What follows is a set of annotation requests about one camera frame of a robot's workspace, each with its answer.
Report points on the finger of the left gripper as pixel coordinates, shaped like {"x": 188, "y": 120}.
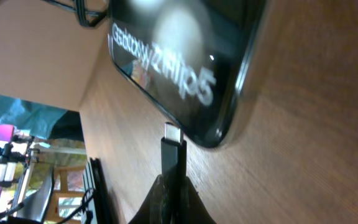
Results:
{"x": 85, "y": 17}

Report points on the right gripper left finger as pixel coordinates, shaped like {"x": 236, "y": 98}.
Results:
{"x": 155, "y": 209}

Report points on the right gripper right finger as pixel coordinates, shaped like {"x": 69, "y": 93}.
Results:
{"x": 191, "y": 208}

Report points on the black Galaxy smartphone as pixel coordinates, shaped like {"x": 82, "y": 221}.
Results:
{"x": 189, "y": 58}

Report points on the wooden chair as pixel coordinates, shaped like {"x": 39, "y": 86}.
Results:
{"x": 61, "y": 175}

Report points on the teal cloth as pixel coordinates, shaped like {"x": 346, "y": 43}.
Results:
{"x": 40, "y": 120}

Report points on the background tripod stand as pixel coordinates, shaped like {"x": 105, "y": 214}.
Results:
{"x": 17, "y": 160}

